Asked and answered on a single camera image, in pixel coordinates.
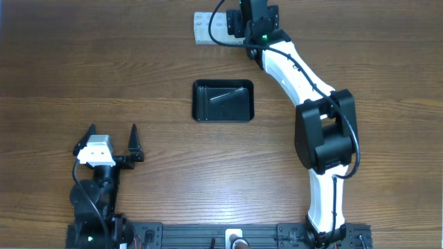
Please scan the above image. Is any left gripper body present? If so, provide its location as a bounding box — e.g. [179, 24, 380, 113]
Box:
[113, 154, 136, 170]

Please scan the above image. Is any black tray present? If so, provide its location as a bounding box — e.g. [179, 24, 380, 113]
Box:
[192, 78, 255, 124]

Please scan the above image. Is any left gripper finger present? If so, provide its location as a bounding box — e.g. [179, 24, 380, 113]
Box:
[127, 123, 145, 162]
[72, 123, 97, 156]

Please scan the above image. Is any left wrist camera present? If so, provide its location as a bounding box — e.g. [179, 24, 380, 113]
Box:
[76, 134, 117, 168]

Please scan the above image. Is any mounting rail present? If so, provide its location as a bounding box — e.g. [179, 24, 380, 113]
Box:
[65, 221, 374, 249]

